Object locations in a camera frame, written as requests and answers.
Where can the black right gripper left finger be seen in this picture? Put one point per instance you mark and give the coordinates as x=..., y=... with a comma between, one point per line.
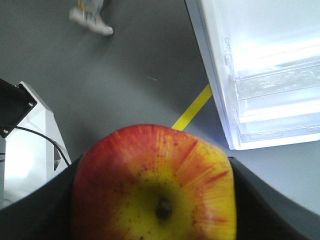
x=44, y=214

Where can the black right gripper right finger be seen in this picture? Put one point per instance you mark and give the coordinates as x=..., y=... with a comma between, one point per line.
x=263, y=213

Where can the red yellow apple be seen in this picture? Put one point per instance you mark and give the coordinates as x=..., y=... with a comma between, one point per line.
x=151, y=182

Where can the fridge door with white liner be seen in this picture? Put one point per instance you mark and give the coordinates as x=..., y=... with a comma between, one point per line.
x=248, y=27

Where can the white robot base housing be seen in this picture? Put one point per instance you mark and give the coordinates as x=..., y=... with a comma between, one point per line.
x=32, y=150

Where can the clear lower door bin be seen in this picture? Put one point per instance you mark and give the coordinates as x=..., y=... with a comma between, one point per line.
x=273, y=99

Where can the yellow floor tape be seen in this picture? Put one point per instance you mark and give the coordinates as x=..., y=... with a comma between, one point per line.
x=193, y=109

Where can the white sneaker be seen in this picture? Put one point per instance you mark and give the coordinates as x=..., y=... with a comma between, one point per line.
x=87, y=13

